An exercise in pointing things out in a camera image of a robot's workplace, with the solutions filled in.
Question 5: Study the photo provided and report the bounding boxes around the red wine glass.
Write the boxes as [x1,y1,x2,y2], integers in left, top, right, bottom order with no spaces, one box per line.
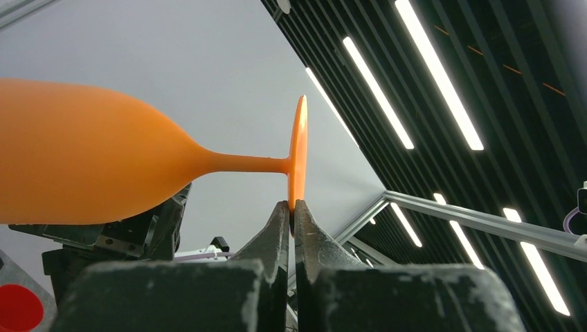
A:
[1,284,44,332]

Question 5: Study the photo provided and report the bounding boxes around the orange wine glass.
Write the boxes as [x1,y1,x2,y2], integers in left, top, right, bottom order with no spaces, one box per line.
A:
[1,78,308,225]

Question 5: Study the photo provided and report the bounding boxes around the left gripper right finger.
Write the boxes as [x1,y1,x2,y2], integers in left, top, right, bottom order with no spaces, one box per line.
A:
[293,200,525,331]

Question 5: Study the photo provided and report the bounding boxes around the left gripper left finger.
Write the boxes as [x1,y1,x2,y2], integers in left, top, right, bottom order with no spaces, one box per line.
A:
[51,201,290,331]

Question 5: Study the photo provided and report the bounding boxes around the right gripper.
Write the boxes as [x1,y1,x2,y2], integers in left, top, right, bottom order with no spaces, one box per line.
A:
[8,183,192,303]

